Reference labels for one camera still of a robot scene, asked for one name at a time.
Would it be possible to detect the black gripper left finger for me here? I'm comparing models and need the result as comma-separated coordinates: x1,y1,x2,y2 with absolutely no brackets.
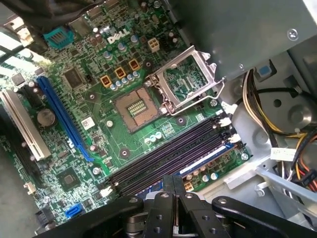
34,175,175,238

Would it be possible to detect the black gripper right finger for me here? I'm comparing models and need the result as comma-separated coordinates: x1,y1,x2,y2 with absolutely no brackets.
174,176,317,238

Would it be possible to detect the RAM memory stick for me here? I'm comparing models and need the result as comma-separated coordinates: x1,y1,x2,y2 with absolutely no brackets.
140,145,235,198

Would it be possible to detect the black RAM slot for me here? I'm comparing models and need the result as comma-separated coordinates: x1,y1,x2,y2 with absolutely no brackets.
116,142,236,199
107,116,232,181
110,126,230,189
99,133,242,198

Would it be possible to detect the cream power connector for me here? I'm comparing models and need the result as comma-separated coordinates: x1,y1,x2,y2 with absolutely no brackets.
183,181,196,193

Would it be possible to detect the blue SATA port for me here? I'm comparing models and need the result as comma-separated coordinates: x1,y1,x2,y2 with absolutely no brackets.
64,202,83,220

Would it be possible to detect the green motherboard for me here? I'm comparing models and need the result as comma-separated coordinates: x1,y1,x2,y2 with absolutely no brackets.
0,0,255,233

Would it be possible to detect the black PC case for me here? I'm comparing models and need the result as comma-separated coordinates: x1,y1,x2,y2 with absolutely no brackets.
0,0,317,238

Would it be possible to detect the black chipset chip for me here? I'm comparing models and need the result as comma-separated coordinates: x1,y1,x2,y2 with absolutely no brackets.
55,166,83,192

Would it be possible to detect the CPU socket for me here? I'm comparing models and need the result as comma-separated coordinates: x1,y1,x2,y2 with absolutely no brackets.
112,87,162,134

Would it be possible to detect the blue expansion slot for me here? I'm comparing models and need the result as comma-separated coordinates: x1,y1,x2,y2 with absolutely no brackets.
36,75,95,163

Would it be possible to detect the orange square inductor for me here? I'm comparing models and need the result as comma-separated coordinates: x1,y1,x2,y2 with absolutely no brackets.
99,75,112,88
128,59,142,72
114,66,127,79

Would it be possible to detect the metal socket cover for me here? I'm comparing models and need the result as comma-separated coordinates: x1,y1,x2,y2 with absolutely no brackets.
146,45,219,111

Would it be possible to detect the silver coin battery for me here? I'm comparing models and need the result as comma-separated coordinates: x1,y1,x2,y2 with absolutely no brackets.
36,108,56,127

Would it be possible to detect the black square controller chip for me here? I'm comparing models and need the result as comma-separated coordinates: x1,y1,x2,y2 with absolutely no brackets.
62,68,85,89

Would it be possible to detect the white expansion slot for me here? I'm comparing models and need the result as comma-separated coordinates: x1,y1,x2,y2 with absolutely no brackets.
0,88,52,162

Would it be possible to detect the white four-pin connector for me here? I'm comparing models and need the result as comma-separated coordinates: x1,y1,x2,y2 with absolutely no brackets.
147,36,161,54

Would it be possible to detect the short black expansion slot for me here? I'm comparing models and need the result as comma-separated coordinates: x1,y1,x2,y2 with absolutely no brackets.
17,83,45,110

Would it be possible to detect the grey power supply unit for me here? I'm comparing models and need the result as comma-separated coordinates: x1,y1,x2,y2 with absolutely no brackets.
169,0,317,81

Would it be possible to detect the teal board connector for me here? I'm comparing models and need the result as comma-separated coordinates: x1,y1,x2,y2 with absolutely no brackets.
43,26,75,50

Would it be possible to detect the white board connector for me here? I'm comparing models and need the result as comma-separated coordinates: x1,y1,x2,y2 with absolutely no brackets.
17,24,35,47

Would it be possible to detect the power supply wire bundle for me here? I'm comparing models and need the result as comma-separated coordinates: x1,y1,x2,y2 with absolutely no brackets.
241,68,317,193

